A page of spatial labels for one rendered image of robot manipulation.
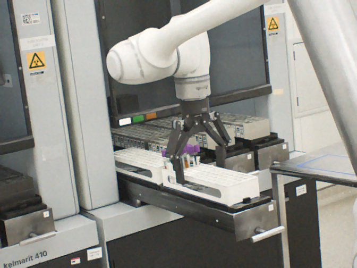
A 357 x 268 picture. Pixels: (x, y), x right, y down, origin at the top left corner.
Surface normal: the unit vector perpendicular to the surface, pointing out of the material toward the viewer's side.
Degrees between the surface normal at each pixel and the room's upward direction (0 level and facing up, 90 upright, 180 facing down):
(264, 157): 90
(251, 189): 90
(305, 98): 90
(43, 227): 90
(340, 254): 0
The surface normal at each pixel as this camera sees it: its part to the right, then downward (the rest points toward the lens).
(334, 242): -0.11, -0.97
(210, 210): -0.82, 0.20
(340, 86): -0.57, 0.12
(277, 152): 0.56, 0.11
